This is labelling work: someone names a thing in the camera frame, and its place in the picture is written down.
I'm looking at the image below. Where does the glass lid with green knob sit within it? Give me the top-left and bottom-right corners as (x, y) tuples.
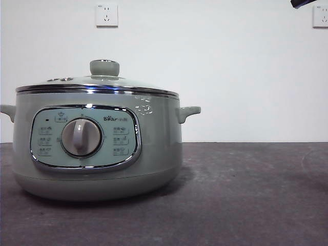
(15, 59), (179, 98)

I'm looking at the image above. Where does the pale green electric pot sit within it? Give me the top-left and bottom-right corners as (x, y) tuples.
(0, 91), (202, 202)

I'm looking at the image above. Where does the white wall socket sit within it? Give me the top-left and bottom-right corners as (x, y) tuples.
(312, 5), (328, 29)
(95, 4), (119, 28)

